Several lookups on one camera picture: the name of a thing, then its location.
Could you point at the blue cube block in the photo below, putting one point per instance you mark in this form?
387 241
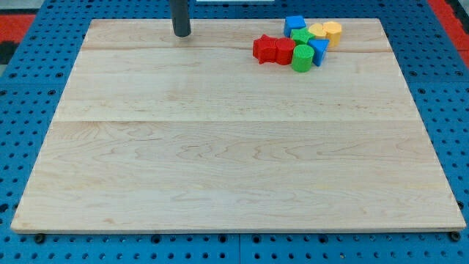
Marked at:
293 22

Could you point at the light wooden board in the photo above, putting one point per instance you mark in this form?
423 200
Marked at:
159 134

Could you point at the yellow hexagon block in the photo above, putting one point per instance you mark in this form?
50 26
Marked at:
333 32

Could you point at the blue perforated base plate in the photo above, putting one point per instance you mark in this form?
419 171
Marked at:
35 78

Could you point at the black left board foot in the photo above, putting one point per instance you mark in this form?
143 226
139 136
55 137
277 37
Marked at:
39 238

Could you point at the black board foot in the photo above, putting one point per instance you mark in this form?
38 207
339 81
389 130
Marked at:
454 236
39 238

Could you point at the red cylinder block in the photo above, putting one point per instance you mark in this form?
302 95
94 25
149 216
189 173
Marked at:
284 50

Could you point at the green cylinder block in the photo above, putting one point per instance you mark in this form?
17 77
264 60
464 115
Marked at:
302 58

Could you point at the green star block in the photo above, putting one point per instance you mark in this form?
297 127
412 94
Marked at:
301 36

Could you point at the red star block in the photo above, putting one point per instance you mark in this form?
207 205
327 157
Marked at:
264 49

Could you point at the blue triangle block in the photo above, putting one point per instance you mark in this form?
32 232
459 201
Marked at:
320 47

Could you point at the yellow heart block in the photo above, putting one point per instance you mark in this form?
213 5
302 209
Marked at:
317 30

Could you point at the black right board foot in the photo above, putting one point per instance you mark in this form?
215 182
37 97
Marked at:
454 236

